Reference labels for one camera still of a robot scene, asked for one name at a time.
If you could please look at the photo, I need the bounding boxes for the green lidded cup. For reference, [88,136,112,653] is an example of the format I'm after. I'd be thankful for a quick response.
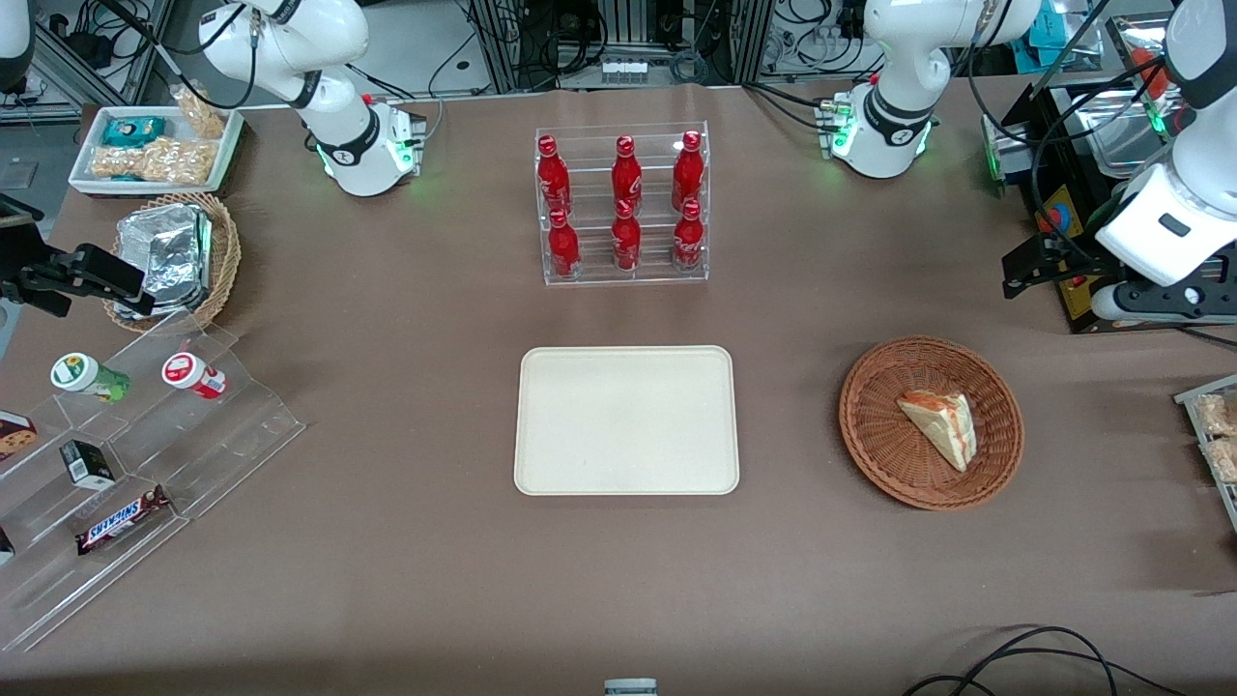
[49,352,132,404]

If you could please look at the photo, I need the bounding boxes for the wide peanut snack bag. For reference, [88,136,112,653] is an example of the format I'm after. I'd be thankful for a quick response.
[90,136,216,187]

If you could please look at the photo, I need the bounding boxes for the wire rack with snacks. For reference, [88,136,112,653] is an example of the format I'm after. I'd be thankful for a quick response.
[1173,374,1237,535]

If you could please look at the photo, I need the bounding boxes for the red lidded cup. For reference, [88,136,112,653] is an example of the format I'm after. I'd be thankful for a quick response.
[160,351,229,400]

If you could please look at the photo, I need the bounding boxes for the silver foil containers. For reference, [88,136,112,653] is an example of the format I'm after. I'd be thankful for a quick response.
[114,204,215,318]

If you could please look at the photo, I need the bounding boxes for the cream plastic tray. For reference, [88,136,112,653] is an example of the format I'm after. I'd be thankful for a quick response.
[513,345,741,498]

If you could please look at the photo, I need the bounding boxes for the clear acrylic stepped stand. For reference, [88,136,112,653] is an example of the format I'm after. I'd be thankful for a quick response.
[0,309,307,653]

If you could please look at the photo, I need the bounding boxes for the narrow peanut snack bag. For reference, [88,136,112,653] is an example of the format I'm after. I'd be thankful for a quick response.
[170,84,230,141]

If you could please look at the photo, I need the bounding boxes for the small wicker basket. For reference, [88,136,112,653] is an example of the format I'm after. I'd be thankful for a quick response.
[101,190,243,334]

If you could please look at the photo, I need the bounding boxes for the triangular sandwich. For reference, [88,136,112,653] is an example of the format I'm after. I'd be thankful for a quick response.
[896,389,979,474]

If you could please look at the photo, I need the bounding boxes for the small black carton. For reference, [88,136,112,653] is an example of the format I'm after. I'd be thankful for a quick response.
[59,439,118,490]

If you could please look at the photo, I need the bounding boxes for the clear acrylic bottle rack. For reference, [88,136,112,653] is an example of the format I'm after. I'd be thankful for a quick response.
[533,121,710,287]

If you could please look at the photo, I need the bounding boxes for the white rectangular snack tray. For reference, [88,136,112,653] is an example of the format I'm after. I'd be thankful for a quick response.
[67,103,245,198]

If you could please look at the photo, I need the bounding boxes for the teal cardboard box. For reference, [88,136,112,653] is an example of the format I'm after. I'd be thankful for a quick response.
[1013,0,1091,75]

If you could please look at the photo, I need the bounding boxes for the Snickers chocolate bar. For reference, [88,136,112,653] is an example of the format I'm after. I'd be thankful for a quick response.
[74,485,173,557]

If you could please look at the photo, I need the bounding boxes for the cookie box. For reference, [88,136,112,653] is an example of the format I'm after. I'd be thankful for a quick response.
[0,410,40,463]

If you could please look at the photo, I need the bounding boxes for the black food warmer cabinet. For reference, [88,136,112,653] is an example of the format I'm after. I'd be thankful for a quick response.
[980,12,1237,335]

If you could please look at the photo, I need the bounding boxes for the red cola bottle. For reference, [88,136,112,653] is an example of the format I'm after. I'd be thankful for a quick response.
[610,134,645,210]
[671,130,705,210]
[611,199,643,273]
[673,198,706,273]
[535,134,572,217]
[547,209,582,280]

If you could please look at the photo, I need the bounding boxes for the large brown wicker basket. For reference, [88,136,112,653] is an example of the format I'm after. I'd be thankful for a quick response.
[838,334,1025,512]

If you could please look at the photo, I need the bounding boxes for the teal snack packet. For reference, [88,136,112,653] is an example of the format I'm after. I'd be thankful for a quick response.
[101,115,168,149]

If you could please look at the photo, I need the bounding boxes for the black floor cable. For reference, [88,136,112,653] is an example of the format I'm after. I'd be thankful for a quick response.
[902,625,1192,696]

